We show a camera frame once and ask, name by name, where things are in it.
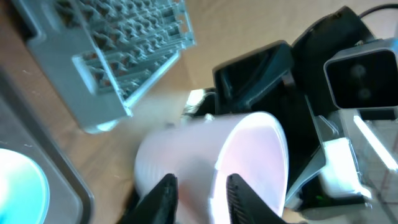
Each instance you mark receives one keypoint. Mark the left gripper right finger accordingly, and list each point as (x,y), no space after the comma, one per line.
(245,206)

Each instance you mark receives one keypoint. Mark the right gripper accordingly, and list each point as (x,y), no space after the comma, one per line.
(288,81)

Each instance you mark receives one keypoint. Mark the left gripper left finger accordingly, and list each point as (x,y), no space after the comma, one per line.
(159,206)

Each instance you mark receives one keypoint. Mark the pink plastic cup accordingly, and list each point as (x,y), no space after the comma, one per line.
(202,154)

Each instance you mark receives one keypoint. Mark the light blue bowl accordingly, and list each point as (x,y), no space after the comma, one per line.
(24,190)

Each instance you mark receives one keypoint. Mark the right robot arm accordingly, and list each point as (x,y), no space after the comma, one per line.
(339,152)

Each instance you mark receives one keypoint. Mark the grey plastic dishwasher rack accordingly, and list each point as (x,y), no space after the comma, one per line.
(103,56)

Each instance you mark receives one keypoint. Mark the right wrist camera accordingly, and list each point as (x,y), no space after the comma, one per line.
(364,76)

